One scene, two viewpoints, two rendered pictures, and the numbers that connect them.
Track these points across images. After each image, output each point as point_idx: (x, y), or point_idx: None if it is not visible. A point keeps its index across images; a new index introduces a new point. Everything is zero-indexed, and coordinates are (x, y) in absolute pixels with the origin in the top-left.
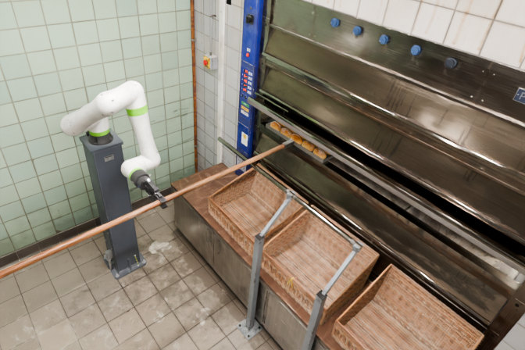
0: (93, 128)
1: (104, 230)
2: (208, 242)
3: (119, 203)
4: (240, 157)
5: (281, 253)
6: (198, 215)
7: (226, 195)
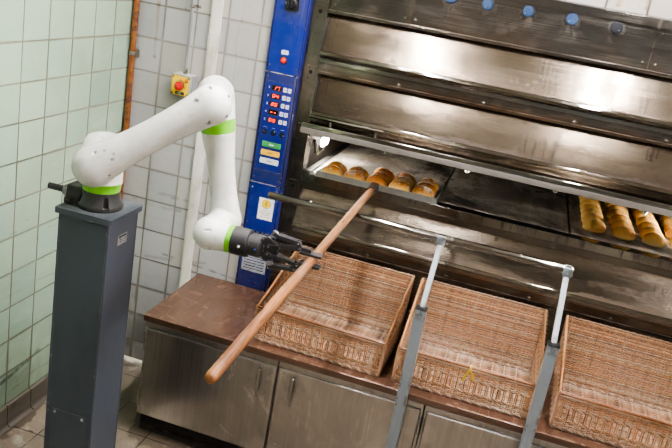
0: None
1: (285, 297)
2: (256, 399)
3: (113, 343)
4: (327, 211)
5: None
6: None
7: None
